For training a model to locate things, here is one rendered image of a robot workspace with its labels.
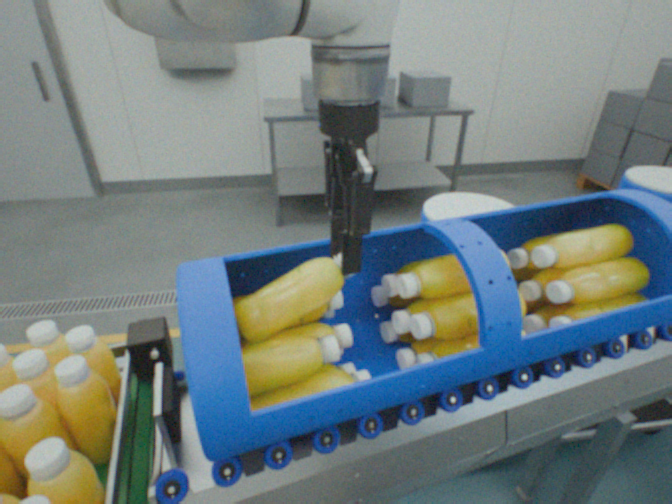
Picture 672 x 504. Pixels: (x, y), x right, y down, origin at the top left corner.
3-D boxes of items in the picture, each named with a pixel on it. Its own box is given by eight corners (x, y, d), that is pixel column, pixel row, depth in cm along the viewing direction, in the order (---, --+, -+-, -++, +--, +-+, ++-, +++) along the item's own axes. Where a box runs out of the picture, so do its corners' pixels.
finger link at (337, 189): (332, 149, 50) (329, 144, 51) (327, 219, 58) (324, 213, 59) (361, 146, 52) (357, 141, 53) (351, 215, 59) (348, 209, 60)
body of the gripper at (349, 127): (393, 103, 45) (387, 180, 50) (363, 91, 52) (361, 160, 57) (331, 108, 43) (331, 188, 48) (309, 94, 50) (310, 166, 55)
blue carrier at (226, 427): (659, 354, 81) (748, 236, 65) (215, 503, 56) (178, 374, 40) (551, 269, 103) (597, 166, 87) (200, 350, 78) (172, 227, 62)
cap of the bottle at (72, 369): (82, 359, 61) (78, 351, 61) (93, 372, 59) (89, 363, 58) (53, 375, 59) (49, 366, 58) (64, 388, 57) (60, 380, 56)
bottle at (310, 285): (250, 326, 63) (345, 269, 64) (257, 356, 58) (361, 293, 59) (227, 298, 60) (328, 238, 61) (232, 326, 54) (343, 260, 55)
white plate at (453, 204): (404, 208, 118) (404, 212, 119) (491, 243, 100) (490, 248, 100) (458, 185, 134) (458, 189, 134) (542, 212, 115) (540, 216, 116)
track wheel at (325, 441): (337, 420, 62) (334, 417, 64) (310, 429, 61) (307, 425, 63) (343, 450, 62) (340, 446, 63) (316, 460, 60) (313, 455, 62)
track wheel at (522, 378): (531, 361, 73) (523, 360, 75) (511, 367, 71) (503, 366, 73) (538, 386, 72) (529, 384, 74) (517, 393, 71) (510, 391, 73)
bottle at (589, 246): (642, 238, 74) (568, 255, 70) (621, 264, 79) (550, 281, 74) (613, 215, 79) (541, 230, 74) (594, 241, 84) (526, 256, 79)
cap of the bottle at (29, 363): (30, 356, 62) (26, 347, 61) (53, 358, 62) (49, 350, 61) (9, 375, 59) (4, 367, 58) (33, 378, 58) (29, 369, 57)
